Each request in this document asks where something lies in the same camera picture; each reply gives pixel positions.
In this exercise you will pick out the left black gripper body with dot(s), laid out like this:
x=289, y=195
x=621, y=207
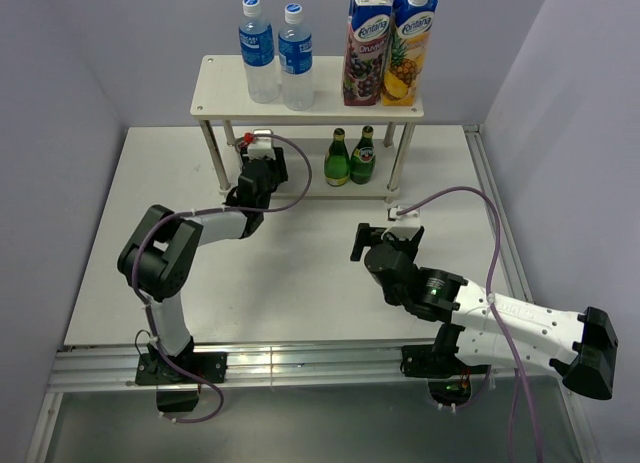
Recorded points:
x=272, y=181

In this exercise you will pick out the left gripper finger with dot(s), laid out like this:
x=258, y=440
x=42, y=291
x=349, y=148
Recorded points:
x=279, y=168
x=244, y=158

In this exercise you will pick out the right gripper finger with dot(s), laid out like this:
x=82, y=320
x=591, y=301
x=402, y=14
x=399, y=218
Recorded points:
x=367, y=236
x=414, y=242

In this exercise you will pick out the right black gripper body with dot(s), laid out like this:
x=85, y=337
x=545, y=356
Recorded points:
x=397, y=242

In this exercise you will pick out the green glass bottle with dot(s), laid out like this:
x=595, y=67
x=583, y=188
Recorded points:
x=336, y=162
x=363, y=158

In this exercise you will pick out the Pocari Sweat bottle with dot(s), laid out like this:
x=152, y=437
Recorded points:
x=296, y=59
x=258, y=53

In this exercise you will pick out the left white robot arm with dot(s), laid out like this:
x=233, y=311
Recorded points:
x=159, y=255

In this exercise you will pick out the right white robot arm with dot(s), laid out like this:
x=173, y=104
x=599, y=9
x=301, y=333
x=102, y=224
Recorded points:
x=477, y=333

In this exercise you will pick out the white two-tier shelf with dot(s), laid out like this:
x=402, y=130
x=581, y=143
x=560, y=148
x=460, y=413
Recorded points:
x=224, y=111

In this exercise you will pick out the purple grape juice carton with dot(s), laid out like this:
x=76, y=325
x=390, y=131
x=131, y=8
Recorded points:
x=368, y=25

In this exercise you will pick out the yellow pineapple juice carton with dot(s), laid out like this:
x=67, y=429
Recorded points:
x=412, y=22

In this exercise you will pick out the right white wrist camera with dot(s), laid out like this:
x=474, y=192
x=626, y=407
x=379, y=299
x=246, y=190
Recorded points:
x=402, y=226

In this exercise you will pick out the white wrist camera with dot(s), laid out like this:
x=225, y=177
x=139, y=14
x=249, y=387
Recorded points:
x=259, y=144
x=402, y=226

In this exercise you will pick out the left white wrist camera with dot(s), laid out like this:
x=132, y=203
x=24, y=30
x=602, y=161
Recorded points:
x=259, y=144

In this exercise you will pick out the aluminium frame rail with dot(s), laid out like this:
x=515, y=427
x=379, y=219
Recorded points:
x=177, y=154

